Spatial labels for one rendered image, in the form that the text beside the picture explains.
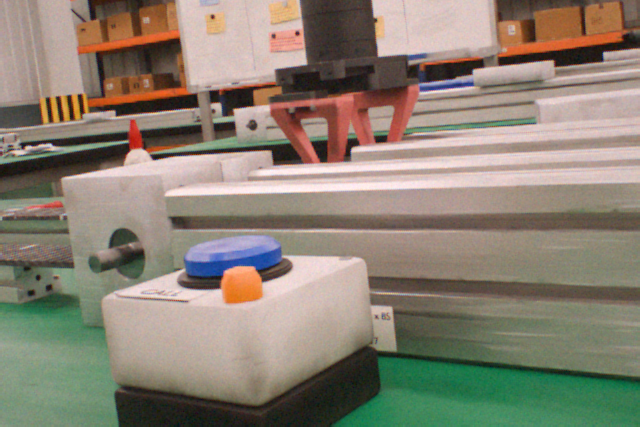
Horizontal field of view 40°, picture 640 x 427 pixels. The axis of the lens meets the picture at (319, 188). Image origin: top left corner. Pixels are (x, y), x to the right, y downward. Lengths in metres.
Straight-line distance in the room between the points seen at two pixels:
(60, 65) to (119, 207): 8.15
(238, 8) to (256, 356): 3.67
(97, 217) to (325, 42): 0.23
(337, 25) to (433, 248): 0.31
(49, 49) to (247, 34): 5.13
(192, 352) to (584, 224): 0.17
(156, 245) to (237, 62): 3.47
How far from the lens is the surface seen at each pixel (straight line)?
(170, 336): 0.34
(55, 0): 8.77
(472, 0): 3.46
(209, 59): 4.06
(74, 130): 5.60
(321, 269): 0.35
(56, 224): 0.95
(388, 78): 0.69
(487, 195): 0.38
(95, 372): 0.48
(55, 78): 8.88
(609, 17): 10.18
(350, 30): 0.68
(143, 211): 0.52
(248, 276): 0.32
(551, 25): 10.32
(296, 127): 0.68
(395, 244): 0.41
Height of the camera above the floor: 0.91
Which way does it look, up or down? 7 degrees down
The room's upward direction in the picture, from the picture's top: 7 degrees counter-clockwise
